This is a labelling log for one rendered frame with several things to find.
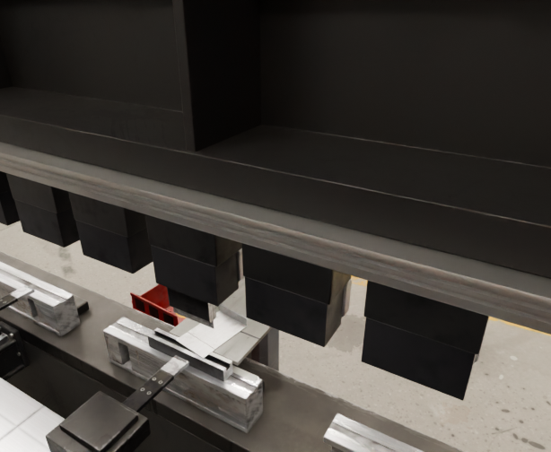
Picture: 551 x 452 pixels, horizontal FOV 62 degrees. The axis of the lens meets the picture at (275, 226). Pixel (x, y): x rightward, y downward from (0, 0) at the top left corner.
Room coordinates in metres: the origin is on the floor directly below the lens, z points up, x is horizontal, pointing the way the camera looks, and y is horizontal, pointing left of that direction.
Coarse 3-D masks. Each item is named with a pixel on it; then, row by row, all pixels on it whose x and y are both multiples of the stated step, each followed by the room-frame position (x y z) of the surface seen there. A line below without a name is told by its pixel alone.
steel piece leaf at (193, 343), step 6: (180, 336) 0.76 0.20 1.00; (186, 336) 0.76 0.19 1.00; (192, 336) 0.76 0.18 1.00; (180, 342) 0.74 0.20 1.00; (186, 342) 0.74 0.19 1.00; (192, 342) 0.74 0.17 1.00; (198, 342) 0.74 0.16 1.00; (192, 348) 0.73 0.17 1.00; (198, 348) 0.73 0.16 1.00; (204, 348) 0.73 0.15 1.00; (210, 348) 0.73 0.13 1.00; (198, 354) 0.71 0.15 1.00; (204, 354) 0.71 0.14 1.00
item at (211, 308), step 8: (168, 288) 0.73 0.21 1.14; (168, 296) 0.74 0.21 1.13; (176, 296) 0.72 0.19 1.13; (184, 296) 0.71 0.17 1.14; (176, 304) 0.73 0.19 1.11; (184, 304) 0.71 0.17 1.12; (192, 304) 0.70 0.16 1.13; (200, 304) 0.69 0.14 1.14; (208, 304) 0.69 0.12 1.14; (176, 312) 0.74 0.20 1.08; (184, 312) 0.73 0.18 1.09; (192, 312) 0.71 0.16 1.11; (200, 312) 0.69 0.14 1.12; (208, 312) 0.69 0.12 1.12; (200, 320) 0.71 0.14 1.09; (208, 320) 0.69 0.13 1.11
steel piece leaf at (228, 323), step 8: (224, 312) 0.84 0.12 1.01; (232, 312) 0.82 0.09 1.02; (216, 320) 0.81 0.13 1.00; (224, 320) 0.81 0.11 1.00; (232, 320) 0.81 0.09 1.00; (240, 320) 0.81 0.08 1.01; (200, 328) 0.79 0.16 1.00; (208, 328) 0.79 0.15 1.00; (216, 328) 0.79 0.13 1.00; (224, 328) 0.79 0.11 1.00; (232, 328) 0.79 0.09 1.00; (240, 328) 0.79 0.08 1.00; (200, 336) 0.76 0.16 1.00; (208, 336) 0.76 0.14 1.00; (216, 336) 0.76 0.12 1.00; (224, 336) 0.76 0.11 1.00; (232, 336) 0.76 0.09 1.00; (208, 344) 0.74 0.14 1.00; (216, 344) 0.74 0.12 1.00
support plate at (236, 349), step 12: (240, 288) 0.94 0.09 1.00; (228, 300) 0.89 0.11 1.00; (240, 300) 0.89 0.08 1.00; (216, 312) 0.85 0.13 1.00; (240, 312) 0.85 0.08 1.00; (180, 324) 0.80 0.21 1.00; (192, 324) 0.80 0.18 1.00; (252, 324) 0.80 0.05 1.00; (240, 336) 0.76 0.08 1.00; (264, 336) 0.77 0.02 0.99; (228, 348) 0.73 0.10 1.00; (240, 348) 0.73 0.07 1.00; (252, 348) 0.73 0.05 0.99; (240, 360) 0.69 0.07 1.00
